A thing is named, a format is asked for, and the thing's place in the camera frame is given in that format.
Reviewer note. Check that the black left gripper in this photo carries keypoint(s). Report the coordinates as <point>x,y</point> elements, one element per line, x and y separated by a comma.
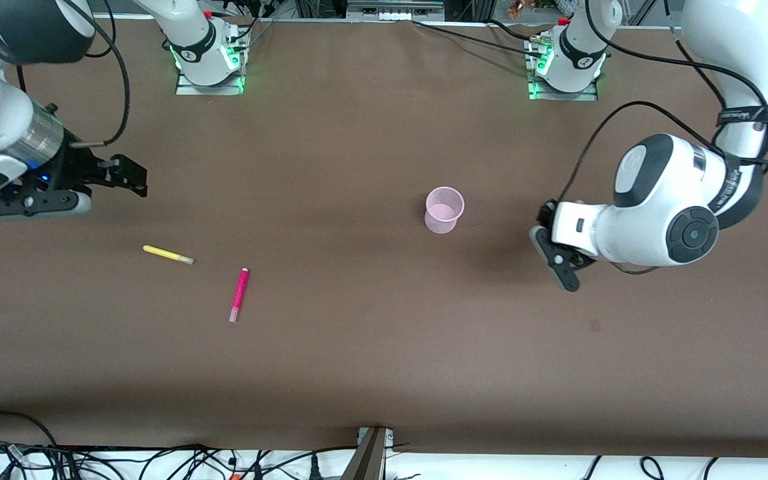
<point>545,214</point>

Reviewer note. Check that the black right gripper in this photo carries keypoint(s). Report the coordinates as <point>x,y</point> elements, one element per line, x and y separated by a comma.
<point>76,168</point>

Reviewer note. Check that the pink marker pen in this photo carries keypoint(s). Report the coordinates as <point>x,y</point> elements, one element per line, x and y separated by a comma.
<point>240,293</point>

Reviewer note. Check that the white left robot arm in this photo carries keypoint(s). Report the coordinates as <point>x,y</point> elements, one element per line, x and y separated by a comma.
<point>650,200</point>

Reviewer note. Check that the yellow marker pen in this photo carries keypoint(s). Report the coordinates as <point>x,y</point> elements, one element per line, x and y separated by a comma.
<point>164,253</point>

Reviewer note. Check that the pink plastic cup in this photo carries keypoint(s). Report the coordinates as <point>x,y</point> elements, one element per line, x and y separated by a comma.
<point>444,223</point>

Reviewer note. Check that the silver power strip box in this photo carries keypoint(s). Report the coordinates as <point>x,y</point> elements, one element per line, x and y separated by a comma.
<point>394,10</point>

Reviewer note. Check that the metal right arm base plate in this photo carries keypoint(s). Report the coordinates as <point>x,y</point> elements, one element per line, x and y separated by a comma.
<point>187,90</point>

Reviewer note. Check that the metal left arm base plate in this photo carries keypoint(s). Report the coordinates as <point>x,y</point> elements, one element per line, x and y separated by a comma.
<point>587,97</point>

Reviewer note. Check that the metal table edge bracket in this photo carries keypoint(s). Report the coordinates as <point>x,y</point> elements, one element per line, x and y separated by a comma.
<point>367,460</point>

